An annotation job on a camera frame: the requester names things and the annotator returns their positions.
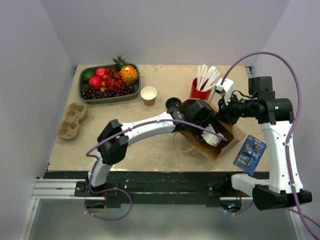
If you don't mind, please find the green lime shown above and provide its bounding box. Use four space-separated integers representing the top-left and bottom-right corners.
82 70 96 83

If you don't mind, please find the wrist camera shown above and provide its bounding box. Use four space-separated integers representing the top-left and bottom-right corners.
214 78 235 105
201 124 225 147

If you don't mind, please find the dark grape bunch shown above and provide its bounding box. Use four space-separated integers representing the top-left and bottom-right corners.
80 84 136 100

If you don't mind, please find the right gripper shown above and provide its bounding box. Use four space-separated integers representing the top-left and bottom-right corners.
214 91 258 126

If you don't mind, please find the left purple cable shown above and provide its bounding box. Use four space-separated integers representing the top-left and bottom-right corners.
84 118 229 221

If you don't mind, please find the red apple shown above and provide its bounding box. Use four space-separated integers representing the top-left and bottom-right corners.
88 76 103 90
95 67 111 78

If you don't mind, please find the aluminium frame rail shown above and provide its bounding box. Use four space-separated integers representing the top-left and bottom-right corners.
18 64 307 240

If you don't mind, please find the orange toy pineapple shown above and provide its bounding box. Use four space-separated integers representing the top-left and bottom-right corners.
112 55 139 84

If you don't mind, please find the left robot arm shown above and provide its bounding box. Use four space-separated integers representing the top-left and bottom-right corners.
85 99 225 196

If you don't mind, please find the purple cable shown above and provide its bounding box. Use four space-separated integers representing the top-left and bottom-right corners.
222 51 320 240
84 118 229 221

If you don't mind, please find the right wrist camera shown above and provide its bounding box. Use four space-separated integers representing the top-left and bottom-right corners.
214 78 235 105

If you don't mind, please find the red plastic cup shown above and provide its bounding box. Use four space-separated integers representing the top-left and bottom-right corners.
189 78 212 100

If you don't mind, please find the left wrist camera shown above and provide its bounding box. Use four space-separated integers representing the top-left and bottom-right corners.
201 124 225 147

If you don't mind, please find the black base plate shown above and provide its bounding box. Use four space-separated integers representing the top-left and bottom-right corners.
44 171 246 208

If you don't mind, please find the red cherries cluster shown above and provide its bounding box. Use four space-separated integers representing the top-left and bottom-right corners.
100 68 124 92

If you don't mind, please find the brown paper bag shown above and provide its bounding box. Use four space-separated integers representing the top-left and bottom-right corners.
167 99 246 161

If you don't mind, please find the grey fruit tray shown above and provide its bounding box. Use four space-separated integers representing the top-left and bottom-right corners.
78 63 141 105

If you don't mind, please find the blue razor package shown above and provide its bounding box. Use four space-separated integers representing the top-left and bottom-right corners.
233 135 267 176

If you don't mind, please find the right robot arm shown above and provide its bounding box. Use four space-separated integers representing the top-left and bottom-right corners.
214 76 313 210

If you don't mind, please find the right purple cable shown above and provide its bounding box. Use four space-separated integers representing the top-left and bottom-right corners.
222 51 320 240

